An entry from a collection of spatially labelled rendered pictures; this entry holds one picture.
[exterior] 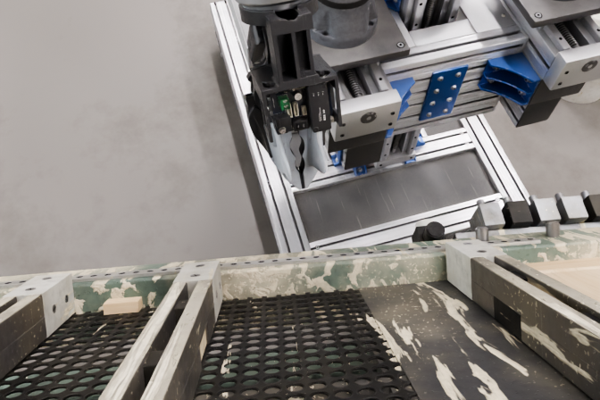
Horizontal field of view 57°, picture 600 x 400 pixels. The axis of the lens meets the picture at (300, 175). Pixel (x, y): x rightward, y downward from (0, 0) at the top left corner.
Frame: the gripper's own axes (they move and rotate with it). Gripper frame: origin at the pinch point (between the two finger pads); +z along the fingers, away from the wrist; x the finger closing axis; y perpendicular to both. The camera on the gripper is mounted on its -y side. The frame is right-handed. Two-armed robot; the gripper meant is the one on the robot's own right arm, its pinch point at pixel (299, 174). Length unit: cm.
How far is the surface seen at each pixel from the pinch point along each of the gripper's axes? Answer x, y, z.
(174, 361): -17.3, 11.8, 10.4
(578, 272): 46, -8, 37
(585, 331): 23.1, 19.9, 13.6
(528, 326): 23.8, 10.4, 22.9
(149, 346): -20.2, 7.2, 12.2
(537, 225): 56, -33, 48
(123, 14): -34, -225, 31
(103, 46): -45, -209, 40
